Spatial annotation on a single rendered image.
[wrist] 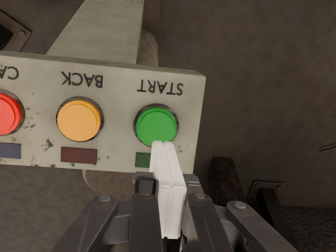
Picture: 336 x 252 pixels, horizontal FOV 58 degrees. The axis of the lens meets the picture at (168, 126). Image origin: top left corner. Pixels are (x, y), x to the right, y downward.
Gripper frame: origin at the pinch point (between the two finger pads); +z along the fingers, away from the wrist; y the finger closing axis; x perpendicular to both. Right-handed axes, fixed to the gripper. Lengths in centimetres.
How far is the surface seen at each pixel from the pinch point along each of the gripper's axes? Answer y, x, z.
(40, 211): -39, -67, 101
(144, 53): -1, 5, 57
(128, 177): -2.4, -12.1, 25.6
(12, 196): -49, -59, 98
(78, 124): -7.3, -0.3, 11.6
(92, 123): -6.0, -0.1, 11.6
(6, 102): -13.8, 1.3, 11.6
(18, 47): -37, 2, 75
